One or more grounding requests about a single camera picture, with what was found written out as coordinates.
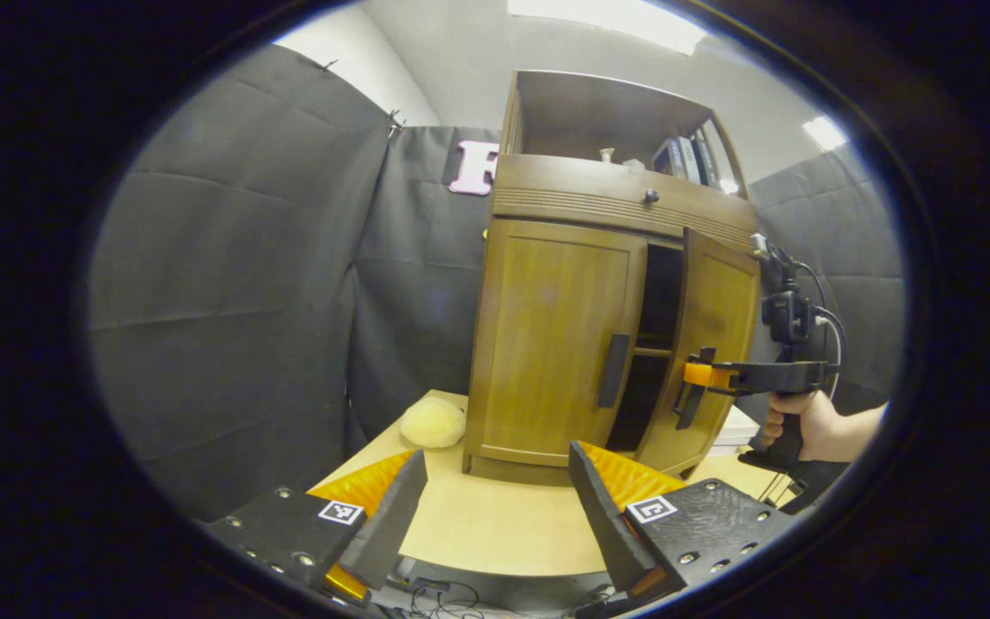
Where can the brown wooden shoe cabinet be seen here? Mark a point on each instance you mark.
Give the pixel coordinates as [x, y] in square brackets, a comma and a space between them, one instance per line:
[598, 112]

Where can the wooden cabinet drawer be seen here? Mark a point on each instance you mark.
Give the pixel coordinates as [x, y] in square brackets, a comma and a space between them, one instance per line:
[615, 198]

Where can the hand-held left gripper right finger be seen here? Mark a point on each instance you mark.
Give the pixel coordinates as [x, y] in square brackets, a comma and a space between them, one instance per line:
[602, 516]

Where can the small ceiling light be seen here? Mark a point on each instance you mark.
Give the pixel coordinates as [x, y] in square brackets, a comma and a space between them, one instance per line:
[823, 133]

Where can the thick dark book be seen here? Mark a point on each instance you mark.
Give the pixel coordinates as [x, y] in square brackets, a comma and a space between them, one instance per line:
[708, 163]

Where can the pale grey book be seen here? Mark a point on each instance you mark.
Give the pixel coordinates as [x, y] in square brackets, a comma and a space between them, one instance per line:
[689, 160]

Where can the black backdrop cloth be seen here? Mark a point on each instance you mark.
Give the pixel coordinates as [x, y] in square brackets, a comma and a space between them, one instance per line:
[246, 301]

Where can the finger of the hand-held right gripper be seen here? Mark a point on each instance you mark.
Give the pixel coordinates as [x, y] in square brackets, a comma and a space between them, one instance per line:
[705, 375]

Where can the white paper stack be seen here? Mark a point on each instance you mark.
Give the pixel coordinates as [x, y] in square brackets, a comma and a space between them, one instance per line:
[736, 430]

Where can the wooden inner cabinet shelf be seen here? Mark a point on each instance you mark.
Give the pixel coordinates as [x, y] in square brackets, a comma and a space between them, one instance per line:
[651, 352]

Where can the wooden cabinet door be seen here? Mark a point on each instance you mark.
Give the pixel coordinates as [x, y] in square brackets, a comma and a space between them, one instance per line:
[718, 301]
[546, 344]

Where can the thin dark blue book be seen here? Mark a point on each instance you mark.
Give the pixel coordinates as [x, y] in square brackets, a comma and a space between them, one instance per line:
[665, 159]

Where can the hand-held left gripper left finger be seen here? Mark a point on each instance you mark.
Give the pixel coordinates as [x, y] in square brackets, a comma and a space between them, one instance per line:
[392, 516]

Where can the pale yellow plush ball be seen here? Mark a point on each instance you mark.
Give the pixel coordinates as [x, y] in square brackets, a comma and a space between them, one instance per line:
[433, 423]

